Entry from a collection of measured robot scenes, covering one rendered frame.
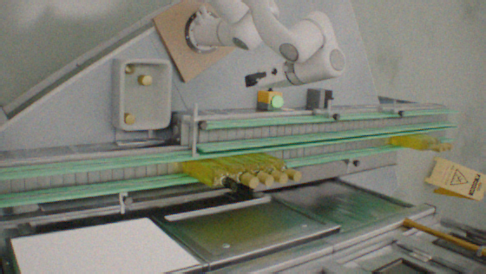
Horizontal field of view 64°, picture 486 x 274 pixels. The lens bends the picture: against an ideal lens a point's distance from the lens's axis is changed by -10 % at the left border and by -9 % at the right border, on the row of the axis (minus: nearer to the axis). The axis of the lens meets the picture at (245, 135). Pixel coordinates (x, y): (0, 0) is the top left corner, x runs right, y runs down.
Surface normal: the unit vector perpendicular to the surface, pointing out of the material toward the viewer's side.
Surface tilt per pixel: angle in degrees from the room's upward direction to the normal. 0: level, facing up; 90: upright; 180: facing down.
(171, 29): 1
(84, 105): 0
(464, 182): 75
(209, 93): 0
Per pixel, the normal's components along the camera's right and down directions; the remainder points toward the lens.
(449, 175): -0.49, -0.40
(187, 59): 0.59, 0.18
